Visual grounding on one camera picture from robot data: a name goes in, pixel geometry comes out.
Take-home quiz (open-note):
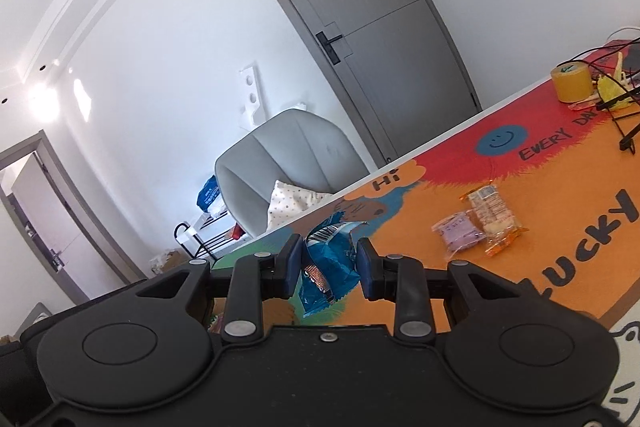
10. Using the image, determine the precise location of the black cable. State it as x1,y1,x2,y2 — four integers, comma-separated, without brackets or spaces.
564,38,640,74

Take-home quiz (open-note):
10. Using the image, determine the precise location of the orange-edged cracker packet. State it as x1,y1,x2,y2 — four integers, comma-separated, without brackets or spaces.
459,184,530,258

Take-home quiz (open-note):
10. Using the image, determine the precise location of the yellow tape roll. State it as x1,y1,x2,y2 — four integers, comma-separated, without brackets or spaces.
550,61,595,104

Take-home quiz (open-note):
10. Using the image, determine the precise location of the white interior door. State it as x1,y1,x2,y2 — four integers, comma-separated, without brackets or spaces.
9,151,94,294

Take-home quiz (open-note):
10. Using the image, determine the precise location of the grey upholstered chair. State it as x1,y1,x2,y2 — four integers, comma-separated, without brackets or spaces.
214,109,371,241

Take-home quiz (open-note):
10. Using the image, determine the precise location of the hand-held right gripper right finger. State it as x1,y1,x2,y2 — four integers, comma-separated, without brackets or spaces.
355,237,538,341

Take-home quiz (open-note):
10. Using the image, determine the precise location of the colourful printed table mat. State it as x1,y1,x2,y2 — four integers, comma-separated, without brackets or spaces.
210,38,640,333

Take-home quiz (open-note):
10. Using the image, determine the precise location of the purple snack packet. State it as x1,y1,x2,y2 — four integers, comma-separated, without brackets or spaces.
431,210,487,259

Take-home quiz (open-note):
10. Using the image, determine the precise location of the black door handle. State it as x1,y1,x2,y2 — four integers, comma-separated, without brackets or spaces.
315,31,346,66

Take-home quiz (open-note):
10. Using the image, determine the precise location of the blue plastic bag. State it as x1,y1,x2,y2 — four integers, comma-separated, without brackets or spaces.
197,175,221,213

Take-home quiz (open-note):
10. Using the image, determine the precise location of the grey sofa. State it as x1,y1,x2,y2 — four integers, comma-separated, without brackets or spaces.
17,301,54,338

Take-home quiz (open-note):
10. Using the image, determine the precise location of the blue snack packet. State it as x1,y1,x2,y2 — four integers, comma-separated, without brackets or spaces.
298,212,371,319

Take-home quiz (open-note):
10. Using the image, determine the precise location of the brown cardboard carton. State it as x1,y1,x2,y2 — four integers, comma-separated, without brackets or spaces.
148,249,184,278

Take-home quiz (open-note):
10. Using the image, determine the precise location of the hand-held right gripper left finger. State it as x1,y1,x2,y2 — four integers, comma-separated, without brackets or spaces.
136,234,307,344

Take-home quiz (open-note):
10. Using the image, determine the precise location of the white dotted pillow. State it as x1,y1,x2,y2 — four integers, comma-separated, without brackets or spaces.
266,179,335,232

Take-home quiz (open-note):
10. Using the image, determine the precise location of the black shoe rack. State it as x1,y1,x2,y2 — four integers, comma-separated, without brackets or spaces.
173,212,241,261

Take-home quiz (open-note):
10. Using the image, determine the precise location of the yellow crumpled object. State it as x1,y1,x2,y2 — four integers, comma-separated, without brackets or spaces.
597,74,632,109

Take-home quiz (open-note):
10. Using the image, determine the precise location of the white foam board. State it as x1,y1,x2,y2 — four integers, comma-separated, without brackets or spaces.
234,61,266,130

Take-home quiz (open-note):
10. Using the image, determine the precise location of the black tripod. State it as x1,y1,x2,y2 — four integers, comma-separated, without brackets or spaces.
595,89,640,154

